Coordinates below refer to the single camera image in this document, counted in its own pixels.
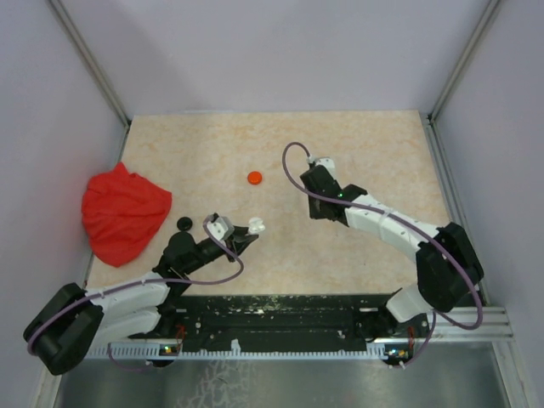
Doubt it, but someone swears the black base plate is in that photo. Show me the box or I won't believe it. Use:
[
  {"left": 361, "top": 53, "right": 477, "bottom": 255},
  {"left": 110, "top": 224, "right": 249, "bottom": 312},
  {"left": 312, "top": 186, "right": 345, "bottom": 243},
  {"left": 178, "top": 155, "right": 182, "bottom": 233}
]
[{"left": 134, "top": 294, "right": 429, "bottom": 365}]

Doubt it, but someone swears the white round charging case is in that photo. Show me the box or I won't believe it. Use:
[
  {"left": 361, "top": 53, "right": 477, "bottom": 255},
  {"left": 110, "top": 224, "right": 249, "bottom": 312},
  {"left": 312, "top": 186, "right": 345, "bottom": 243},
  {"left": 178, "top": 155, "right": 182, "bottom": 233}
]
[{"left": 248, "top": 217, "right": 266, "bottom": 235}]

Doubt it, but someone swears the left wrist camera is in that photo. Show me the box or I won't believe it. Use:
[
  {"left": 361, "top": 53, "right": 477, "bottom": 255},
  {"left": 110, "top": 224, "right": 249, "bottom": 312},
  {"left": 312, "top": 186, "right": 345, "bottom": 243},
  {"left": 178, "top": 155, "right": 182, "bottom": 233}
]
[{"left": 204, "top": 214, "right": 235, "bottom": 241}]

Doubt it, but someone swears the black round charging case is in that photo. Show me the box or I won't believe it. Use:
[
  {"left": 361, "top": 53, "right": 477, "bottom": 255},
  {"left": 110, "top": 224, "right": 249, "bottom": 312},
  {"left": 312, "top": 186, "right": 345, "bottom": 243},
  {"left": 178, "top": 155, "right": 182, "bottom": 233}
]
[{"left": 176, "top": 217, "right": 193, "bottom": 231}]

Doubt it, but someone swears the aluminium side rail right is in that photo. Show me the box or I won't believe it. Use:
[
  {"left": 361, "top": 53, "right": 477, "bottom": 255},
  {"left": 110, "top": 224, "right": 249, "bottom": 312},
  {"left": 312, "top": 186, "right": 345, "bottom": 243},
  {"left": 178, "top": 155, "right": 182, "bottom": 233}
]
[{"left": 421, "top": 114, "right": 514, "bottom": 343}]

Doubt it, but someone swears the red crumpled cloth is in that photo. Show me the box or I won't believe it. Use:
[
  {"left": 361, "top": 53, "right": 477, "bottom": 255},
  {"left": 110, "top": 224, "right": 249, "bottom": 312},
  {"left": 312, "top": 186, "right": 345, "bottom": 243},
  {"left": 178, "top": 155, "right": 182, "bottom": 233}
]
[{"left": 81, "top": 162, "right": 173, "bottom": 268}]

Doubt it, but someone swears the aluminium corner post left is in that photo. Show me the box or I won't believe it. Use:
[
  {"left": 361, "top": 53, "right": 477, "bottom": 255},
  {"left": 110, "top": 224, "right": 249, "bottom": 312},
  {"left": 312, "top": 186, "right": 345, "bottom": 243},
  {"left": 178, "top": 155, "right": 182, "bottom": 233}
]
[{"left": 46, "top": 0, "right": 131, "bottom": 128}]

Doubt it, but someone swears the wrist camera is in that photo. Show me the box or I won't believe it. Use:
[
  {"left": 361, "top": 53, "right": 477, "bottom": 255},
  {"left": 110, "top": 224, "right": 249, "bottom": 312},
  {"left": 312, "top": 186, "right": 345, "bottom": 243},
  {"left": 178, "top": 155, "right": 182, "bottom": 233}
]
[
  {"left": 313, "top": 156, "right": 337, "bottom": 179},
  {"left": 204, "top": 214, "right": 235, "bottom": 241}
]

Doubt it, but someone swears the white slotted cable duct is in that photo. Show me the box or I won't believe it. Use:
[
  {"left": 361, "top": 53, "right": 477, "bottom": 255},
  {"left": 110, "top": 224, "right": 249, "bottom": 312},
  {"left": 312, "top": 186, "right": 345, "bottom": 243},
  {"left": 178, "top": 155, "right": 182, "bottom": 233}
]
[{"left": 87, "top": 339, "right": 410, "bottom": 361}]

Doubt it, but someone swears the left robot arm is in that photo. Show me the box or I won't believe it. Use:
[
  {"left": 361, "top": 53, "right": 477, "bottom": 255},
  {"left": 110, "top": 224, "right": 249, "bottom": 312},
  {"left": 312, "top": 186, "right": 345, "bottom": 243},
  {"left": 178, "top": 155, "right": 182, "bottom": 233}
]
[{"left": 23, "top": 218, "right": 264, "bottom": 375}]

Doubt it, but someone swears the aluminium corner post right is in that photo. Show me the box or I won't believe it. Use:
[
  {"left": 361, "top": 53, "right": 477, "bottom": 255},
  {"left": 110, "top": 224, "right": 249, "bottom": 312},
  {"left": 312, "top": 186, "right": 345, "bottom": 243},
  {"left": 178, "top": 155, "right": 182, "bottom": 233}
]
[{"left": 427, "top": 0, "right": 504, "bottom": 125}]

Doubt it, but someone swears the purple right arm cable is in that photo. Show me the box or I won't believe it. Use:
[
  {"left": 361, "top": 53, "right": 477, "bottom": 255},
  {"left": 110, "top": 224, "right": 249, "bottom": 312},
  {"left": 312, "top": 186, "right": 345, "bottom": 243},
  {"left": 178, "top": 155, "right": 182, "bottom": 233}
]
[{"left": 282, "top": 142, "right": 485, "bottom": 371}]

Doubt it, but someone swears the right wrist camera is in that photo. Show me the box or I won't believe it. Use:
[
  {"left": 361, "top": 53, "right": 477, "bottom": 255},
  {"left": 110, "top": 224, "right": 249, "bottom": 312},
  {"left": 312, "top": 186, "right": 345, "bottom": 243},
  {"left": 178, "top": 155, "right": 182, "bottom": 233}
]
[{"left": 313, "top": 156, "right": 337, "bottom": 179}]

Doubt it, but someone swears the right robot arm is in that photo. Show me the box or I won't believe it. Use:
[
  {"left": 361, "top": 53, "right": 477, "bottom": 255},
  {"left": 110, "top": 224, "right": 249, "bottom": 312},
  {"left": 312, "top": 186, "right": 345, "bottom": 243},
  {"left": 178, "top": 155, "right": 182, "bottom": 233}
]
[{"left": 300, "top": 164, "right": 484, "bottom": 337}]

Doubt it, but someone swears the aluminium corner post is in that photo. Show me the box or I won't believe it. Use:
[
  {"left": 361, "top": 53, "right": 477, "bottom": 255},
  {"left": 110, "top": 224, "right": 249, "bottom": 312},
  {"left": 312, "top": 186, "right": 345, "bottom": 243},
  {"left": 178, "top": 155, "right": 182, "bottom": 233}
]
[
  {"left": 427, "top": 0, "right": 504, "bottom": 125},
  {"left": 46, "top": 0, "right": 131, "bottom": 128}
]

